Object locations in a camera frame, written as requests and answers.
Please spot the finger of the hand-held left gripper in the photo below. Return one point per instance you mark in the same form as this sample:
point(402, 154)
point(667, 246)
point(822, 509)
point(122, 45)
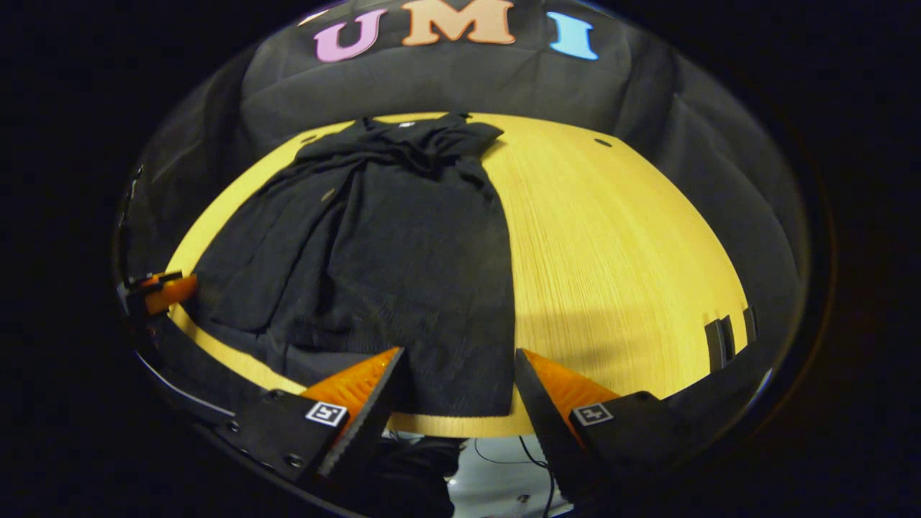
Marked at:
point(173, 291)

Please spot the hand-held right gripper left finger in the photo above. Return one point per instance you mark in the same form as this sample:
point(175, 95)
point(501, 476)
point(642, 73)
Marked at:
point(367, 424)

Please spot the black buttoned garment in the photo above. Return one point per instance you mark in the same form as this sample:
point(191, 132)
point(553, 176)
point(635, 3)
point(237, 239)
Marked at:
point(403, 273)

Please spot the dark slatted object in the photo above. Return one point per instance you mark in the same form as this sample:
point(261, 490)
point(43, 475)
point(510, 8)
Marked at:
point(716, 345)

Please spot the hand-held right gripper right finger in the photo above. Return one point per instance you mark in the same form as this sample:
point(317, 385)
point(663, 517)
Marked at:
point(547, 432)

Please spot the black backdrop cloth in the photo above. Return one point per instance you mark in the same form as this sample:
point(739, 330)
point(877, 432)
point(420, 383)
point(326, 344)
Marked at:
point(446, 79)

